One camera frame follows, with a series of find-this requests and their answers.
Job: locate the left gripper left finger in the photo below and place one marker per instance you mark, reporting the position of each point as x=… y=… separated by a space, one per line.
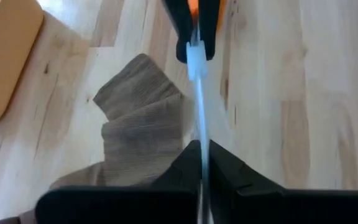
x=120 y=207

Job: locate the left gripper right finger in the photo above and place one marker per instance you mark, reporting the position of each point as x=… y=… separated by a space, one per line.
x=275 y=207

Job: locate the clear plastic zip bag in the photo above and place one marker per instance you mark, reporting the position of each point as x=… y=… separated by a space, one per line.
x=196 y=59

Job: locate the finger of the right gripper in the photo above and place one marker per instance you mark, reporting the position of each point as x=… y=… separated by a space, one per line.
x=209 y=25
x=180 y=28

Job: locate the yellow plastic basket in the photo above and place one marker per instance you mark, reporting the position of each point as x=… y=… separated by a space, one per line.
x=5 y=62

